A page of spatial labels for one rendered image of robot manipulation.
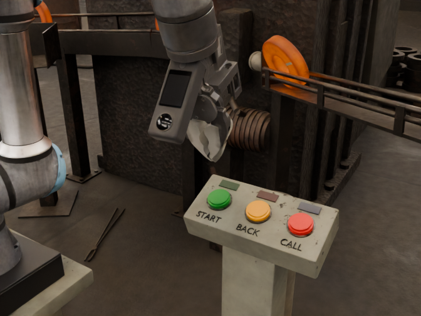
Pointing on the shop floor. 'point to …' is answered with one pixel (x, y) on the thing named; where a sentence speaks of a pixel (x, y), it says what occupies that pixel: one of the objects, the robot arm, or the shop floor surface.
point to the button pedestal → (260, 246)
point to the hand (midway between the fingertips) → (210, 158)
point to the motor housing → (253, 136)
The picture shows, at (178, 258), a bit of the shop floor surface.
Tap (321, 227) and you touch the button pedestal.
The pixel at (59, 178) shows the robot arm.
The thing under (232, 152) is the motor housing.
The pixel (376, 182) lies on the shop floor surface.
